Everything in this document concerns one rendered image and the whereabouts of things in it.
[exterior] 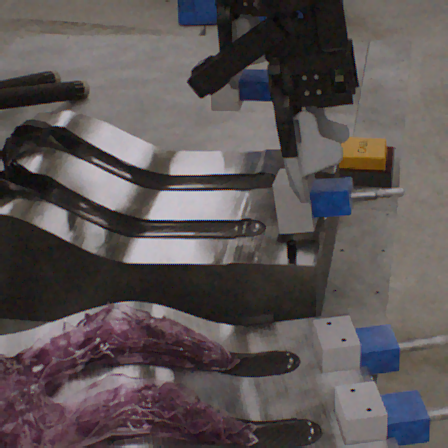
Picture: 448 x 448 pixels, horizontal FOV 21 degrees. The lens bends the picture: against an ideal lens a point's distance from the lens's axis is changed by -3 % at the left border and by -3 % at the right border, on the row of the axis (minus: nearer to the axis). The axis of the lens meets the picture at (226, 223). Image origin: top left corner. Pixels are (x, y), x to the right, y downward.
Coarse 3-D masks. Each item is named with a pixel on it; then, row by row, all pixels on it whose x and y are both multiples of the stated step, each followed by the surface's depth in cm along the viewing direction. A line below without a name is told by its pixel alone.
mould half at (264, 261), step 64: (0, 192) 128; (128, 192) 136; (192, 192) 136; (256, 192) 134; (0, 256) 126; (64, 256) 125; (128, 256) 125; (192, 256) 124; (256, 256) 122; (320, 256) 125
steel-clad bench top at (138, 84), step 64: (0, 64) 199; (64, 64) 197; (128, 64) 195; (192, 64) 194; (256, 64) 192; (384, 64) 190; (0, 128) 176; (128, 128) 173; (192, 128) 172; (256, 128) 170; (384, 128) 169; (384, 256) 138; (0, 320) 130; (384, 320) 127
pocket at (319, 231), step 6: (318, 222) 129; (324, 222) 128; (318, 228) 129; (324, 228) 129; (282, 234) 129; (288, 234) 130; (294, 234) 130; (300, 234) 130; (306, 234) 130; (312, 234) 130; (318, 234) 129; (324, 234) 129; (282, 240) 129; (288, 240) 130; (294, 240) 130; (300, 240) 130; (306, 240) 130; (312, 240) 130; (318, 240) 127
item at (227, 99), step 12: (240, 72) 150; (252, 72) 151; (264, 72) 151; (240, 84) 149; (252, 84) 149; (264, 84) 148; (216, 96) 150; (228, 96) 150; (240, 96) 150; (252, 96) 150; (264, 96) 149; (216, 108) 151; (228, 108) 151; (240, 108) 151
